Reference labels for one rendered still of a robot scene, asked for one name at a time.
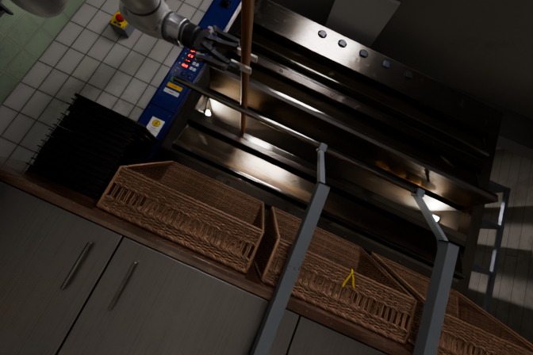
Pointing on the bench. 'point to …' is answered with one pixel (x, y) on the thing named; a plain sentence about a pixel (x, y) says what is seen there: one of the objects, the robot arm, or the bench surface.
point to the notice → (155, 125)
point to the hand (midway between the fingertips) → (244, 61)
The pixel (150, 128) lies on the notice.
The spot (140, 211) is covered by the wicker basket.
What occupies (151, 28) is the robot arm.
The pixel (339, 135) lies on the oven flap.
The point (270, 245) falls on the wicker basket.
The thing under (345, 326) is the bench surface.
